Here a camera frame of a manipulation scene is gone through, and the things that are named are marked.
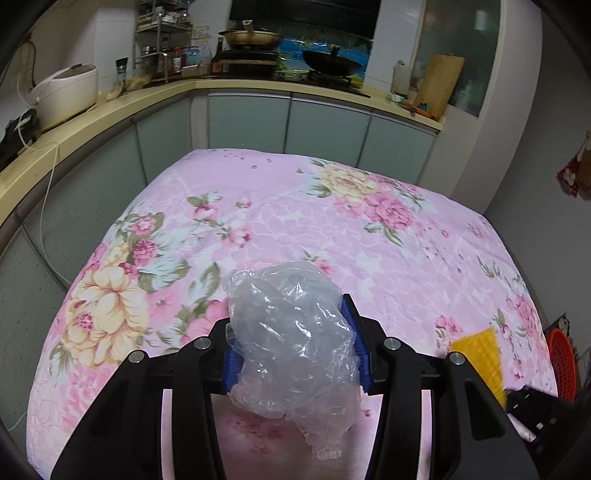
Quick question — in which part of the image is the black range hood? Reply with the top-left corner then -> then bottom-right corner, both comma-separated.
229,0 -> 382,40

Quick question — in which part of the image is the black wok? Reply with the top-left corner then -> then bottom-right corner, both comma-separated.
302,45 -> 363,77

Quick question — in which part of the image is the yellow mesh sheet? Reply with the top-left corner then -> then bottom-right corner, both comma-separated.
450,327 -> 508,409

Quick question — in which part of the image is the kitchen counter cabinet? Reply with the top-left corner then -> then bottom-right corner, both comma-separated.
0,76 -> 446,296

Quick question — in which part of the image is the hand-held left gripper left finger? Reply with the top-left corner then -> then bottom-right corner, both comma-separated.
50,318 -> 245,480

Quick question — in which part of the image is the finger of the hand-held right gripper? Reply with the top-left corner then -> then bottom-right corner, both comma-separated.
505,387 -> 580,446

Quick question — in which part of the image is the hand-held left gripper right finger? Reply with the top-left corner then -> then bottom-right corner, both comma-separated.
341,293 -> 541,480

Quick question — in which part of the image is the white rice cooker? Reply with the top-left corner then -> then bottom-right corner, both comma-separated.
28,65 -> 100,132

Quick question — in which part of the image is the pink floral blanket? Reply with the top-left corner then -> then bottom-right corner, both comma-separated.
25,148 -> 561,480

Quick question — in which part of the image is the clear plastic bag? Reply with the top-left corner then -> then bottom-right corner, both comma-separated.
222,261 -> 363,461

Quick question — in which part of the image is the gas stove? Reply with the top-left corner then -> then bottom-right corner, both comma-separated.
277,69 -> 372,99

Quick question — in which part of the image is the black induction cooker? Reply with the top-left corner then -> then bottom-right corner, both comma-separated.
213,48 -> 282,75

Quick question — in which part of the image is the black countertop appliance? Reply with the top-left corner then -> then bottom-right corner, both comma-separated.
0,107 -> 40,171

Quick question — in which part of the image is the golden frying pan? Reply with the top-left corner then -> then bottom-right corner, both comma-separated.
218,19 -> 284,51

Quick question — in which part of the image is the red bag on wall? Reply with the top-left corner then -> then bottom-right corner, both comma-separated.
556,131 -> 591,201

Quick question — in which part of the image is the white plastic bottle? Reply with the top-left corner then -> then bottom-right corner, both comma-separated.
392,60 -> 411,95

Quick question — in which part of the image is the red plastic mesh basket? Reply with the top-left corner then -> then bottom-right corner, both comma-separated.
545,329 -> 578,402

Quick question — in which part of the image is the metal spice rack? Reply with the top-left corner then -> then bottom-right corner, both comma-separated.
134,0 -> 213,84

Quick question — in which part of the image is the wooden cutting board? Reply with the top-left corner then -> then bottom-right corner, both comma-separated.
413,54 -> 466,118

